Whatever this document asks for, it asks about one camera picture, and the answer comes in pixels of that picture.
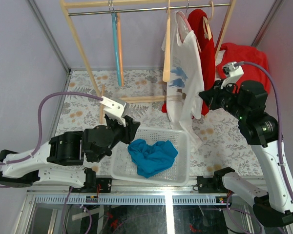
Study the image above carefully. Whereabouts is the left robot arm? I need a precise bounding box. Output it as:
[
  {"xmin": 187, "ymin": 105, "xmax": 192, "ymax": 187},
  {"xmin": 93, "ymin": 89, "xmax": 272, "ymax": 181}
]
[{"xmin": 0, "ymin": 116, "xmax": 141, "ymax": 192}]

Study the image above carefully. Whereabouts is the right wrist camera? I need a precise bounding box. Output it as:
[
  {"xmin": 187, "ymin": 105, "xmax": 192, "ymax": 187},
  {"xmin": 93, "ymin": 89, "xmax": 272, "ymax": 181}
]
[{"xmin": 221, "ymin": 62, "xmax": 244, "ymax": 89}]

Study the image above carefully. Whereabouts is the beige wooden hanger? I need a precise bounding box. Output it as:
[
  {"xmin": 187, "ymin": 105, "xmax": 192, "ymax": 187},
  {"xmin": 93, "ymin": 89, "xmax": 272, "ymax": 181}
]
[{"xmin": 163, "ymin": 0, "xmax": 170, "ymax": 82}]

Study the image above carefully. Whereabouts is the orange hanger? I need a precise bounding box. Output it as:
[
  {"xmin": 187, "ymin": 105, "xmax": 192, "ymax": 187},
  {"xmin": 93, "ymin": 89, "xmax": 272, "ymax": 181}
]
[{"xmin": 117, "ymin": 13, "xmax": 125, "ymax": 86}]

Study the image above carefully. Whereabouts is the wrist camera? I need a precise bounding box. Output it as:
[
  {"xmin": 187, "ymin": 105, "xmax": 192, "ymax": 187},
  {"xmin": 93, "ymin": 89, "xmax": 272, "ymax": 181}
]
[
  {"xmin": 100, "ymin": 96, "xmax": 129, "ymax": 126},
  {"xmin": 221, "ymin": 62, "xmax": 244, "ymax": 89}
]

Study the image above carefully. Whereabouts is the white t shirt blue print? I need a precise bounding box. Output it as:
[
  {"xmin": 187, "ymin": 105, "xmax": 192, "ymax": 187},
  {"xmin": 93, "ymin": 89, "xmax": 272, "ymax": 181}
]
[{"xmin": 166, "ymin": 11, "xmax": 204, "ymax": 152}]

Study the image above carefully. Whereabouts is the blue hanger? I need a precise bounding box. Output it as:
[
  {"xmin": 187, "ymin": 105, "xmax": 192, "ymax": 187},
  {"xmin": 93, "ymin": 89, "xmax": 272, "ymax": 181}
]
[{"xmin": 108, "ymin": 0, "xmax": 122, "ymax": 86}]

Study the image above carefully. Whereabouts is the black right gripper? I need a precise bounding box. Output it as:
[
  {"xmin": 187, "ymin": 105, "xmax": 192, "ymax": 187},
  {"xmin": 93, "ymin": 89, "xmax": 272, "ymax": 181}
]
[{"xmin": 199, "ymin": 78, "xmax": 248, "ymax": 119}]

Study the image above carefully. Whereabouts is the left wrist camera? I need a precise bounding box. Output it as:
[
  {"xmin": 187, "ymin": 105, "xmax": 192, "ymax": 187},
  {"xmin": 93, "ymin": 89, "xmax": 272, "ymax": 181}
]
[{"xmin": 100, "ymin": 96, "xmax": 129, "ymax": 126}]

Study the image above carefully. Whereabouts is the aluminium rail with cable duct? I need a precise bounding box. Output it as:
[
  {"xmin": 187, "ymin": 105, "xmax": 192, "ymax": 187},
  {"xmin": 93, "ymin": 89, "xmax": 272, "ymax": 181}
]
[{"xmin": 29, "ymin": 175, "xmax": 291, "ymax": 205}]

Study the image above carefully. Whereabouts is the red cloth pile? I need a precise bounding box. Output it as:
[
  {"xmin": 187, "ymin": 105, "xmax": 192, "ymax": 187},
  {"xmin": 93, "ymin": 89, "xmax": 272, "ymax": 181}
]
[{"xmin": 214, "ymin": 42, "xmax": 271, "ymax": 95}]

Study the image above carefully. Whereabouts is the floral tablecloth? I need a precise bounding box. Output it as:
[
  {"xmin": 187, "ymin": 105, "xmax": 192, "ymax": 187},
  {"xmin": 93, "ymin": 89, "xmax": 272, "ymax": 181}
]
[{"xmin": 54, "ymin": 70, "xmax": 262, "ymax": 176}]

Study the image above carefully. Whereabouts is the pink wavy hanger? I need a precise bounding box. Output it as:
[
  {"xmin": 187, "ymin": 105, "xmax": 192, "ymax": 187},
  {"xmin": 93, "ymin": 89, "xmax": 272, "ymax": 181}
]
[{"xmin": 176, "ymin": 0, "xmax": 192, "ymax": 32}]

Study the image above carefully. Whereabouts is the cream hanger under red shirt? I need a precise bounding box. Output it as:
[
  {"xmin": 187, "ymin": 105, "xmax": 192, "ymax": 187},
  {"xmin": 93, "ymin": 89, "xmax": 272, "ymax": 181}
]
[{"xmin": 195, "ymin": 0, "xmax": 214, "ymax": 41}]

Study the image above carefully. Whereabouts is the wooden clothes rack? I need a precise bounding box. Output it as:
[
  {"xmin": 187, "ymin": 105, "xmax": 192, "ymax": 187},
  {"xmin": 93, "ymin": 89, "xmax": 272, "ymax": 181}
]
[{"xmin": 60, "ymin": 0, "xmax": 237, "ymax": 124}]

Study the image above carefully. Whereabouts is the white plastic laundry basket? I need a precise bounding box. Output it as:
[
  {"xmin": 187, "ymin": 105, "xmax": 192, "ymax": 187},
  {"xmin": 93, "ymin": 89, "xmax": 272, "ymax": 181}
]
[{"xmin": 110, "ymin": 127, "xmax": 190, "ymax": 186}]

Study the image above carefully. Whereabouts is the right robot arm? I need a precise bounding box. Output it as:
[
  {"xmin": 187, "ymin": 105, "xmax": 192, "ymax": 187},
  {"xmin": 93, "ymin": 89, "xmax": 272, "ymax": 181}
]
[{"xmin": 199, "ymin": 80, "xmax": 293, "ymax": 227}]

